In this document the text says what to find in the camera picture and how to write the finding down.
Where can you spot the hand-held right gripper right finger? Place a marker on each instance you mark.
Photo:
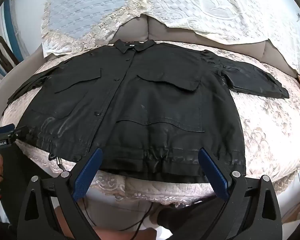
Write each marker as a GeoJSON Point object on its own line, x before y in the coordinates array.
{"type": "Point", "coordinates": [215, 172]}

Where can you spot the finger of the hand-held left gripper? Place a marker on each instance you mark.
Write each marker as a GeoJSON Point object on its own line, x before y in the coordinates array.
{"type": "Point", "coordinates": [7, 127]}
{"type": "Point", "coordinates": [21, 131]}

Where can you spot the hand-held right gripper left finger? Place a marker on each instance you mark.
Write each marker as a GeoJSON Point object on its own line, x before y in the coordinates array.
{"type": "Point", "coordinates": [87, 172]}

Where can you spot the black jacket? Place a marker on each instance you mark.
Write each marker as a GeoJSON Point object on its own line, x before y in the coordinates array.
{"type": "Point", "coordinates": [152, 100]}

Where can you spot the person's dark clothing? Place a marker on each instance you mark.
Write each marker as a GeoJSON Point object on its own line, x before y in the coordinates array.
{"type": "Point", "coordinates": [11, 175]}

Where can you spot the person's leg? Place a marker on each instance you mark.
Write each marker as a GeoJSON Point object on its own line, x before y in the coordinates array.
{"type": "Point", "coordinates": [175, 220]}

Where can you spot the pink quilted sofa cover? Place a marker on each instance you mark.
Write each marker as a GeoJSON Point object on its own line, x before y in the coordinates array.
{"type": "Point", "coordinates": [265, 135]}

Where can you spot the blue striped curtain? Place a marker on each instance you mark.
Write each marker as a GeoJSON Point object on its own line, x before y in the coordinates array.
{"type": "Point", "coordinates": [7, 12]}

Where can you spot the pale blue lace-edged cover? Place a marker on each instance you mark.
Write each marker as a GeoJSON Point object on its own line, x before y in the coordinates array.
{"type": "Point", "coordinates": [85, 7]}

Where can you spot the grey sofa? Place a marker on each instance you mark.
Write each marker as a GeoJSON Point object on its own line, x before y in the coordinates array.
{"type": "Point", "coordinates": [150, 30]}

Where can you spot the white lace backrest cover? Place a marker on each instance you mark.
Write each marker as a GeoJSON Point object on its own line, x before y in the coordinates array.
{"type": "Point", "coordinates": [215, 5]}

